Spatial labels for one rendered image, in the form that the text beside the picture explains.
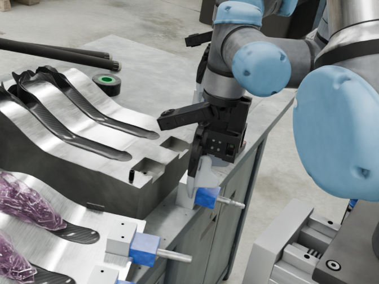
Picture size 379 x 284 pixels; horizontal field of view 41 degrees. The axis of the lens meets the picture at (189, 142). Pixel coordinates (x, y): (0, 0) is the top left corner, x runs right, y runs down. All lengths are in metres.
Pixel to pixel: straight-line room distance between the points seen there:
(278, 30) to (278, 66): 4.15
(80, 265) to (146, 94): 0.76
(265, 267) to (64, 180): 0.46
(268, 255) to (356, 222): 0.12
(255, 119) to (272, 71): 0.69
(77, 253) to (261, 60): 0.39
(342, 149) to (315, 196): 2.26
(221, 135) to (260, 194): 1.69
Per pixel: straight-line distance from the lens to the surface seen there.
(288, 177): 2.78
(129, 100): 1.40
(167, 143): 1.05
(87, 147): 1.00
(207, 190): 0.99
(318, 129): 0.46
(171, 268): 1.20
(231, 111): 0.89
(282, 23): 4.86
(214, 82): 0.86
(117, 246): 0.79
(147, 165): 0.97
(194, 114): 0.91
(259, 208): 2.47
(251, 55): 0.72
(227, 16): 0.83
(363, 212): 0.69
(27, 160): 1.02
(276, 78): 0.74
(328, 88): 0.45
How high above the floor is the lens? 1.39
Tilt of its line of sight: 29 degrees down
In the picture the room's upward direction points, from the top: 10 degrees clockwise
